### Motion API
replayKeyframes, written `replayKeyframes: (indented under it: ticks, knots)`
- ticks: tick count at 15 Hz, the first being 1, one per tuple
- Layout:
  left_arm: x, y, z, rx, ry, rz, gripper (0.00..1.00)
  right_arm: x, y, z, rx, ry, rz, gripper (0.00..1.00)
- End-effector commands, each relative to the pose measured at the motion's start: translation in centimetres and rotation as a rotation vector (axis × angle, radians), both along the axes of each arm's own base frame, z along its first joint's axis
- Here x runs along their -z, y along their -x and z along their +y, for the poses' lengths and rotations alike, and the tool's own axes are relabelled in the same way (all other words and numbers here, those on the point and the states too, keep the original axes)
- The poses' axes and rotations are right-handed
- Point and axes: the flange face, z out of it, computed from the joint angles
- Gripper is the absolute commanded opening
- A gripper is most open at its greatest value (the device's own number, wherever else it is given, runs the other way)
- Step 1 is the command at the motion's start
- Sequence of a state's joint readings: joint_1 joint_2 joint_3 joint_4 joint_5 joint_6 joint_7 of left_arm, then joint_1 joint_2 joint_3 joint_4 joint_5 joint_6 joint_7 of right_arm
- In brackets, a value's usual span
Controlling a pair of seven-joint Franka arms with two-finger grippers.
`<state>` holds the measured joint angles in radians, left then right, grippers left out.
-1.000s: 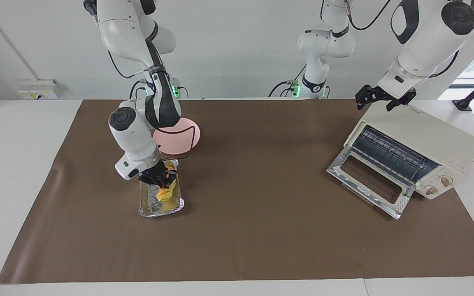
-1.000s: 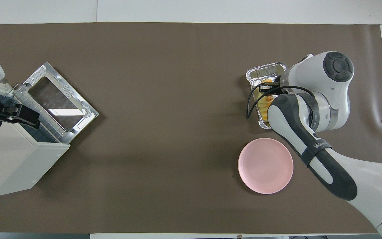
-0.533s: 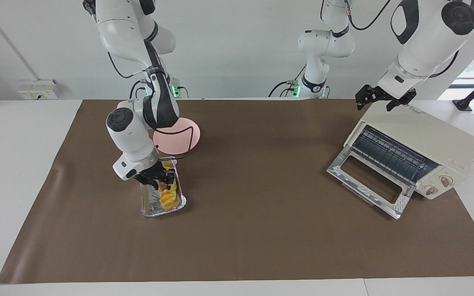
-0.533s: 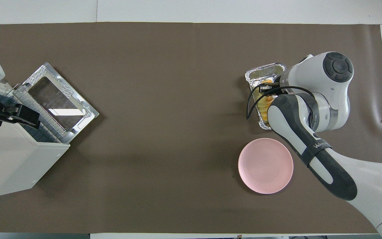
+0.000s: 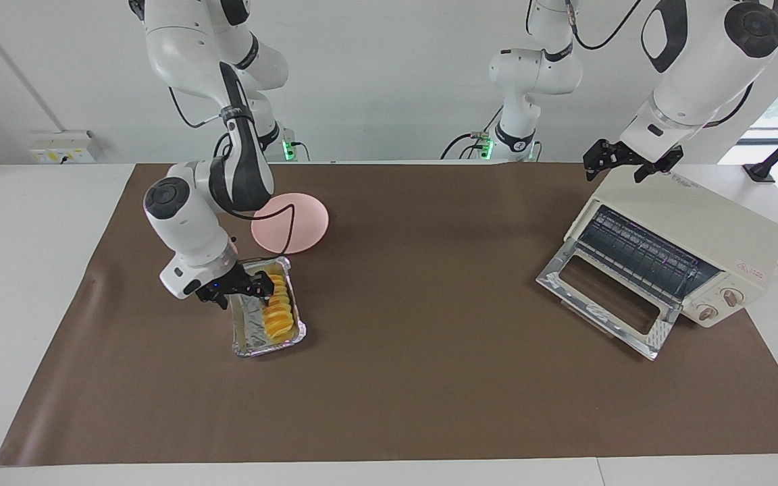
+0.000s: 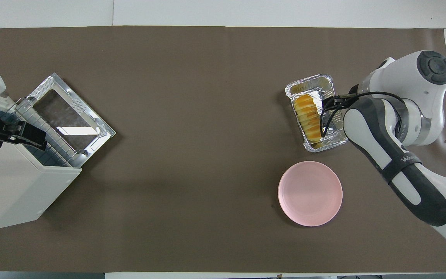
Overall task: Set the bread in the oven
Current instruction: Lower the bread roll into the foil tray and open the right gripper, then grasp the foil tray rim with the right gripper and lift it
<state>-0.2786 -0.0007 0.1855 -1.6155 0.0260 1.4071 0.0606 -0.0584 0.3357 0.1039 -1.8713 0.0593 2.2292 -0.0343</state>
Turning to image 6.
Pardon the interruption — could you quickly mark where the cream toaster oven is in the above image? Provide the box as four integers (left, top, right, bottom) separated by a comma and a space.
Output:
0, 73, 116, 231

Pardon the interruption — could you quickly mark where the sliced yellow bread loaf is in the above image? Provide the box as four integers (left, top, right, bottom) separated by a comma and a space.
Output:
293, 94, 323, 142

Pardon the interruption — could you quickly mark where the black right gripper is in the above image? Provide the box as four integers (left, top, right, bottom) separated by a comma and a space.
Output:
321, 94, 359, 113

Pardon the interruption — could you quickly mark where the brown table mat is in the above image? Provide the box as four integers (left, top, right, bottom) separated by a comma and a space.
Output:
0, 26, 446, 273

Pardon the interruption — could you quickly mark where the aluminium foil tray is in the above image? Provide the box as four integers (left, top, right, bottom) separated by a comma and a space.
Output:
285, 74, 349, 153

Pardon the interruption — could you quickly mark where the pink round plate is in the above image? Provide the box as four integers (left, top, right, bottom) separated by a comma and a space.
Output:
278, 161, 343, 227

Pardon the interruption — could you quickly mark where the glass oven door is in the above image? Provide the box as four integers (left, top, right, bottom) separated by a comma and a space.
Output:
26, 73, 116, 157

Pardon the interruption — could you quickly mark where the oven wire rack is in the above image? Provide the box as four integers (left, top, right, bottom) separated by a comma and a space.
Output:
14, 99, 82, 168

